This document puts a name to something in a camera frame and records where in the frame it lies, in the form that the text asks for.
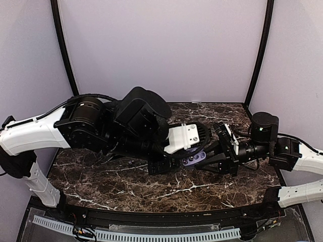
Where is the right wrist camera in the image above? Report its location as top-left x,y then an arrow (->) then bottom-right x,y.
213,122 -> 239,155

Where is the white slotted cable duct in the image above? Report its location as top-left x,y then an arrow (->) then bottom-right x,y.
32,215 -> 241,241

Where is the right black frame post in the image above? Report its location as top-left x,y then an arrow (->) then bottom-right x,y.
243,0 -> 275,110

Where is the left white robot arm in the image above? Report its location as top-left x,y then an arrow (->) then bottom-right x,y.
1,87 -> 186,220

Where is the purple grey earbud case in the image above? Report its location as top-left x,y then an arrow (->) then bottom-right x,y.
182,150 -> 206,168

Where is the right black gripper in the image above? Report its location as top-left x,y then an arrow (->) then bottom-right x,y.
194,139 -> 272,177

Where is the left black frame post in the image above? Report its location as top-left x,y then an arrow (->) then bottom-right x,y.
50,0 -> 80,97

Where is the black frame post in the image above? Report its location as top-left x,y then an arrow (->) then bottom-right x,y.
50,0 -> 80,97
243,0 -> 275,110

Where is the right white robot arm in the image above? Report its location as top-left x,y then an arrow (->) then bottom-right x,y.
194,112 -> 322,219

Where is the black front rail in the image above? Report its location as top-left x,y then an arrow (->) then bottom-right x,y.
30,196 -> 286,229

